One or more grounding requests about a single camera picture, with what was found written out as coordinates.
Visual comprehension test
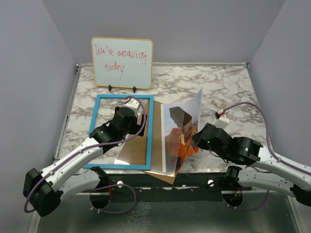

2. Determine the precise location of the brown frame backing board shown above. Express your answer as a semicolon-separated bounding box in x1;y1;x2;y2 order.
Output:
114;101;176;184

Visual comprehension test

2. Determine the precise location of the hot air balloon photo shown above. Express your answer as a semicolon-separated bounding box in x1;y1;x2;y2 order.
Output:
161;90;202;176

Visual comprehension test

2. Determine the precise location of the blue picture frame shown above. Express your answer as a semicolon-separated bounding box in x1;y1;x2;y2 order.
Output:
83;94;154;170

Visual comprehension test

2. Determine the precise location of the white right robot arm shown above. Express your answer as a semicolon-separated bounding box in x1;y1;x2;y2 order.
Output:
192;124;311;206

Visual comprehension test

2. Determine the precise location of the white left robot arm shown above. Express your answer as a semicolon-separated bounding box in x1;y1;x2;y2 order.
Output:
22;103;148;216

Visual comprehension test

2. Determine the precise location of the clear bag of hardware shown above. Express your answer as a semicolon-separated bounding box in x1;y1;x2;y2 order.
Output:
211;100;227;109

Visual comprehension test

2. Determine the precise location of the black whiteboard stand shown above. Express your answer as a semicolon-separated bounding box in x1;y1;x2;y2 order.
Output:
108;85;137;93

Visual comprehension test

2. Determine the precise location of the clear glass pane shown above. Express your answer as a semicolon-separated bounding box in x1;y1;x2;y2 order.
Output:
115;101;175;177

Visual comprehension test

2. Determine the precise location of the white dry-erase board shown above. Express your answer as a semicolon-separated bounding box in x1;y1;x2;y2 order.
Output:
91;37;154;89

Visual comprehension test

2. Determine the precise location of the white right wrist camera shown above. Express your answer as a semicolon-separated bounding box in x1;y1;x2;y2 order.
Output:
213;112;229;130

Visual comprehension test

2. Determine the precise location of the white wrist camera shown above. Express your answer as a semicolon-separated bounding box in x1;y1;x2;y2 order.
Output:
213;112;229;130
124;98;140;117

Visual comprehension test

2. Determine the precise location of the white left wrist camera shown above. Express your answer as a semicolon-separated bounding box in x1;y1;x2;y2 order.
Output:
124;98;140;117

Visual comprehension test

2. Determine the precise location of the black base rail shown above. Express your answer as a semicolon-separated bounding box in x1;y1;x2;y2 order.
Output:
80;167;253;202

